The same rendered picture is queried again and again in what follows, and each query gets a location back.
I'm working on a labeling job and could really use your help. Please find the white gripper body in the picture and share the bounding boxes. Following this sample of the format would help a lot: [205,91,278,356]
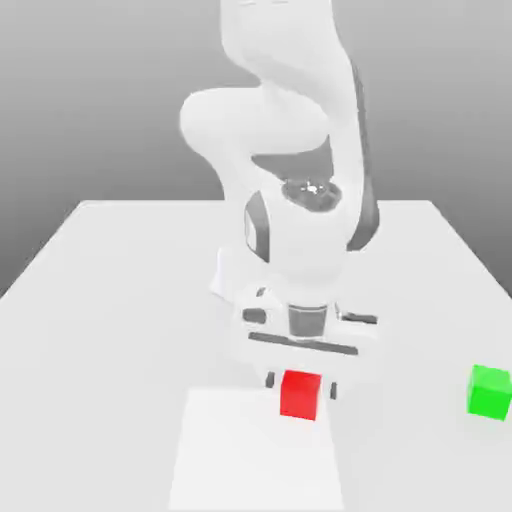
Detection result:
[243,327,364,380]

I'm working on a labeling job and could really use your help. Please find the small green cube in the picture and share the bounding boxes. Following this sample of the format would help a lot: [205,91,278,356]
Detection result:
[466,364,512,422]

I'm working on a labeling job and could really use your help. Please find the small red cube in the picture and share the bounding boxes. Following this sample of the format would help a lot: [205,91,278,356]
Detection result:
[279,369,323,422]

